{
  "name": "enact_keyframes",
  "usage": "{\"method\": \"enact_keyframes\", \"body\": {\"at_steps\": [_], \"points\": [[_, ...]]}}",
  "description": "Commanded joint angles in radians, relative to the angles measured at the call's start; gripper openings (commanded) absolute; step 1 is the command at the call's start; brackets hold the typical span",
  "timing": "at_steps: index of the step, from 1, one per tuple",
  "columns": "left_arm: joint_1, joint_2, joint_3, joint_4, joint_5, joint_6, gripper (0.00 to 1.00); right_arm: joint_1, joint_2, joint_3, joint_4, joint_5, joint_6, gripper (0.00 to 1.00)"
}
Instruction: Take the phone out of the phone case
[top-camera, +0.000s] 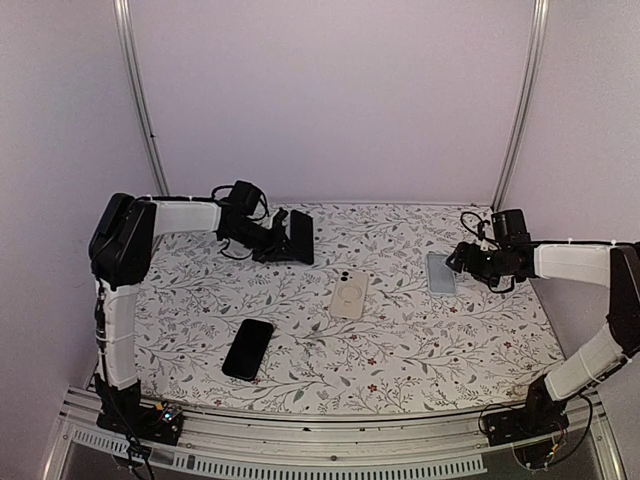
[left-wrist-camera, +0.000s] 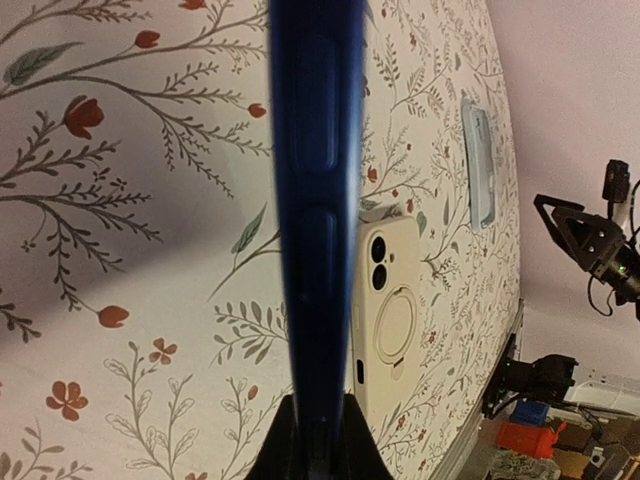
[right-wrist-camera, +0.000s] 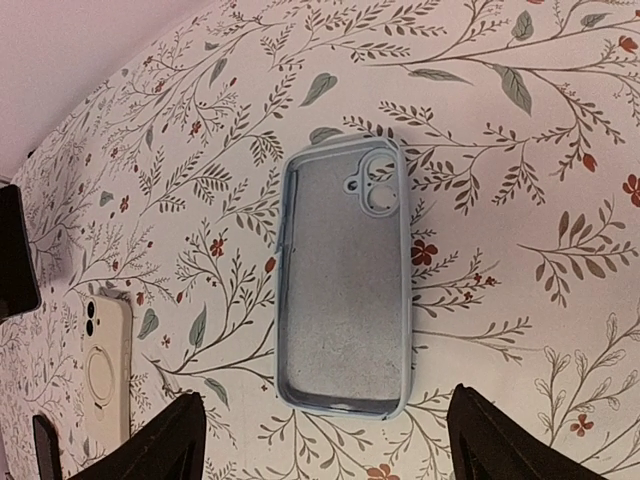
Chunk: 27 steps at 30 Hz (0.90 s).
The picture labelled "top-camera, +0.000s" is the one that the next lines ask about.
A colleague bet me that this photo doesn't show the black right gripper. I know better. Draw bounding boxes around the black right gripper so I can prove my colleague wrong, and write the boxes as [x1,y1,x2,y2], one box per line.
[448,241,511,288]

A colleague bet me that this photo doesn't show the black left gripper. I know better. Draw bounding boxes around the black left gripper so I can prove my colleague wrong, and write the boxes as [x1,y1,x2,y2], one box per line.
[226,218,301,263]

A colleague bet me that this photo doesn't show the light blue phone case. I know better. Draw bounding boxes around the light blue phone case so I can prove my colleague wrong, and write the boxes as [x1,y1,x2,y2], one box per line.
[426,253,456,296]

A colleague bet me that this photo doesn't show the black phone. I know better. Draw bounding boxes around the black phone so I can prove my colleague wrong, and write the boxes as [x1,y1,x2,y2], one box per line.
[290,210,314,265]
[222,319,274,382]

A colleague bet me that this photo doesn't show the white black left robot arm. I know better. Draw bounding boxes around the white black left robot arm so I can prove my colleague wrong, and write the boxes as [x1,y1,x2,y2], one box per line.
[89,180,313,390]

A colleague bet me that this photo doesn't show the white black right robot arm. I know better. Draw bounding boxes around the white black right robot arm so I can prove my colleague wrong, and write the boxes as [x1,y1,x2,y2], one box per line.
[445,209,639,436]

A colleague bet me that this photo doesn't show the left arm base with board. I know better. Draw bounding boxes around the left arm base with board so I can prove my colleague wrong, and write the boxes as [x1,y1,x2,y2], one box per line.
[96,401,184,446]

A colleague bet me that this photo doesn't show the right arm base with board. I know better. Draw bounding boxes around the right arm base with board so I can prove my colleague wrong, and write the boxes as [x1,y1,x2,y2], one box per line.
[478,404,569,470]

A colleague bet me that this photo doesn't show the black phone lying on table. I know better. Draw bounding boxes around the black phone lying on table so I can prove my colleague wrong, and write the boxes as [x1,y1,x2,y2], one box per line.
[222,319,274,382]

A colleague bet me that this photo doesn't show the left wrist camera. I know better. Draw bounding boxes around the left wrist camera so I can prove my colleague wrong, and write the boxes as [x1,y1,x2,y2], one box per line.
[269,208,288,230]

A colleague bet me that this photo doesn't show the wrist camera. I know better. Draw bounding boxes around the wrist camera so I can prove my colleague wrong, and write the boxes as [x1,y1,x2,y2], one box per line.
[269,208,288,230]
[476,220,495,249]

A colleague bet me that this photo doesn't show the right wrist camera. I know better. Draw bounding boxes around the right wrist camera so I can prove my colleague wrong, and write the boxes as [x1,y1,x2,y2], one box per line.
[476,220,495,249]

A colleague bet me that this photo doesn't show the beige phone case with ring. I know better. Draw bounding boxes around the beige phone case with ring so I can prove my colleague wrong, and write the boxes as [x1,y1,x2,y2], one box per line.
[329,271,369,320]

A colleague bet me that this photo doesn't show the front aluminium rail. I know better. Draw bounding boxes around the front aluminium rail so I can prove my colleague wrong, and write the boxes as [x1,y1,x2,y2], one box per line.
[43,388,627,479]

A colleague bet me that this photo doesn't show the right aluminium frame post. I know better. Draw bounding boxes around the right aluminium frame post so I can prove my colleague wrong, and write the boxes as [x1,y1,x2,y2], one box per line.
[491,0,550,210]

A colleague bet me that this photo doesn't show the aluminium frame post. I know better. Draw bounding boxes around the aluminium frame post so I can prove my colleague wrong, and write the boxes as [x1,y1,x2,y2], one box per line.
[491,0,550,210]
[113,0,170,196]

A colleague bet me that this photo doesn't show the left aluminium frame post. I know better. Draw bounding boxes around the left aluminium frame post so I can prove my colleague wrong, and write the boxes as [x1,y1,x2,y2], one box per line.
[113,0,170,196]

